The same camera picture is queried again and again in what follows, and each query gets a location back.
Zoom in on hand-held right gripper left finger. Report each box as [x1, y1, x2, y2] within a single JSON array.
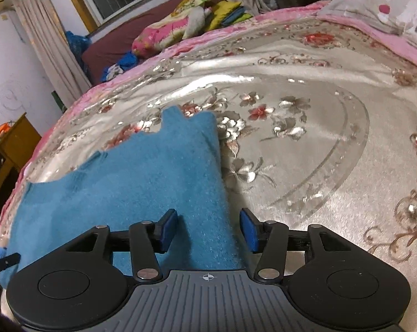
[[66, 209, 179, 282]]

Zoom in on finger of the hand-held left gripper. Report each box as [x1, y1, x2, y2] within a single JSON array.
[[0, 253, 21, 277]]

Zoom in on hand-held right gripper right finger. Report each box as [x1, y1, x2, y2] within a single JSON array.
[[240, 208, 351, 282]]

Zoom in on blue fleece towel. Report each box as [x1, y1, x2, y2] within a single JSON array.
[[0, 107, 245, 289]]

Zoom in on blue white crumpled clothes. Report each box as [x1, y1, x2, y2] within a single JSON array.
[[102, 51, 141, 81]]

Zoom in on floral satin bedspread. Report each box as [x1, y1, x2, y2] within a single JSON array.
[[0, 2, 417, 319]]

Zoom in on wooden bedside cabinet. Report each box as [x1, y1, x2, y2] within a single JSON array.
[[0, 112, 43, 239]]

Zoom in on green box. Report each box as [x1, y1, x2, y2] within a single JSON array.
[[51, 91, 65, 114]]

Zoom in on maroon sofa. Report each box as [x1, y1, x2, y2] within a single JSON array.
[[81, 0, 230, 85]]

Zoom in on pink floral quilt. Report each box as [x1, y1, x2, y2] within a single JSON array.
[[131, 0, 214, 59]]

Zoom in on blue plastic bag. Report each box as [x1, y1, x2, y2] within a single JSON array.
[[65, 30, 92, 73]]

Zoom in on white plush toy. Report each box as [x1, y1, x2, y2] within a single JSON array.
[[182, 7, 212, 39]]

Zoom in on yellow and blue cushions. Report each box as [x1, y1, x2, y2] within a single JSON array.
[[205, 1, 254, 32]]

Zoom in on pink sheet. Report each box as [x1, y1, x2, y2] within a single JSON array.
[[319, 14, 417, 64]]

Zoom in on white spotted pillow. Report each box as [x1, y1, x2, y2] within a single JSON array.
[[317, 0, 417, 51]]

